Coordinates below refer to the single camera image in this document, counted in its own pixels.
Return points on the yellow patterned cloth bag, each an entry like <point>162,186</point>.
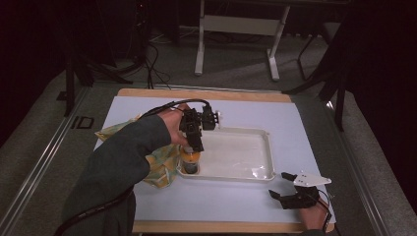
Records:
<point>162,167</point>

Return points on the white plastic tray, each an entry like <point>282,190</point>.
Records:
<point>236,154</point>

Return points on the person's left hand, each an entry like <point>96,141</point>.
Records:
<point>173,126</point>

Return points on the black metal stand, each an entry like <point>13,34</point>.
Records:
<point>339,111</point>
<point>70,85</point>

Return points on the wooden table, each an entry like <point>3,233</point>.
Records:
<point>203,94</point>

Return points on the metal floor rail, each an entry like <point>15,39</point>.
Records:
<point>360,177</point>
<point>39,167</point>

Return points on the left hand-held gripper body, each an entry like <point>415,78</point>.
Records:
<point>191,121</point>

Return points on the person's right hand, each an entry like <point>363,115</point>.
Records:
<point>313,218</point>

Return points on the white desk frame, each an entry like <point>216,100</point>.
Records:
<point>241,25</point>

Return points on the white table mat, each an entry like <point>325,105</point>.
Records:
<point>229,203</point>

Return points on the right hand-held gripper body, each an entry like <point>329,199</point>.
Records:
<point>300,200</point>

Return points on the orange drink bottle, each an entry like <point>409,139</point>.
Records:
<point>190,160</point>

